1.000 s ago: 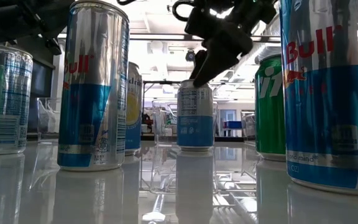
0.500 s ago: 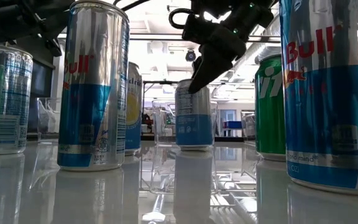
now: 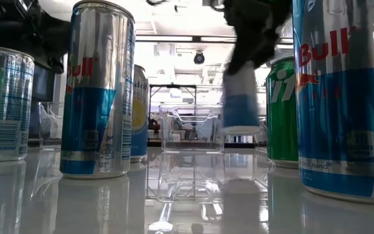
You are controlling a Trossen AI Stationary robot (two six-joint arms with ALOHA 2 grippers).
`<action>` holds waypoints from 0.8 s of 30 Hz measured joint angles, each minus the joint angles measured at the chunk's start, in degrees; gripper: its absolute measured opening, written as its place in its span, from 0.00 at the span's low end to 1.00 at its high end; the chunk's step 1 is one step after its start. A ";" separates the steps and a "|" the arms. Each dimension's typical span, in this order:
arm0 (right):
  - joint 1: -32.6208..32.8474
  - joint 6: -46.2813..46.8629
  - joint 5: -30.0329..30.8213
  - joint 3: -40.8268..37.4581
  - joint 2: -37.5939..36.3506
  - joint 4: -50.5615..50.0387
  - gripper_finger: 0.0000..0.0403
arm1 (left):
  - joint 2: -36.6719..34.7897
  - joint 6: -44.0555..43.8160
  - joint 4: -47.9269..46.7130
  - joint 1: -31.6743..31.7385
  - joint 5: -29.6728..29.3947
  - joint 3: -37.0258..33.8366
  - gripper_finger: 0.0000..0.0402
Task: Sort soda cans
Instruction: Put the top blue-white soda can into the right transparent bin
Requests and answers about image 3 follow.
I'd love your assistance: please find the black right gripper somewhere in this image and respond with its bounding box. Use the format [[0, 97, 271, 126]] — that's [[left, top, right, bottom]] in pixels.
[[222, 0, 293, 76]]

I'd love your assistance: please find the white blue lemon seltzer can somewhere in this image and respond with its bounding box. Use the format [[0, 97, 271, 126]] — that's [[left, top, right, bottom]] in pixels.
[[130, 64, 150, 163], [221, 60, 261, 136]]

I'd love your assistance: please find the green Sprite can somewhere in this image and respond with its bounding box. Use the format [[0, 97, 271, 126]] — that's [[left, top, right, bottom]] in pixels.
[[266, 55, 301, 170]]

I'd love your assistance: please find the silver blue Red Bull can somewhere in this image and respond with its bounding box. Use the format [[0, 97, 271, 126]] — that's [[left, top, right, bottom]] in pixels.
[[292, 0, 374, 205], [0, 46, 36, 163], [59, 0, 136, 179]]

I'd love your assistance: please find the clear plastic bin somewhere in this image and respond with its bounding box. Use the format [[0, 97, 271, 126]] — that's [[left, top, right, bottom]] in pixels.
[[38, 101, 65, 150], [158, 103, 226, 154], [254, 116, 269, 154]]

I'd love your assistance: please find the black overhead frame bar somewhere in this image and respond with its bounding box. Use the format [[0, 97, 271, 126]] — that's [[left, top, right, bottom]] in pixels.
[[134, 34, 294, 45]]

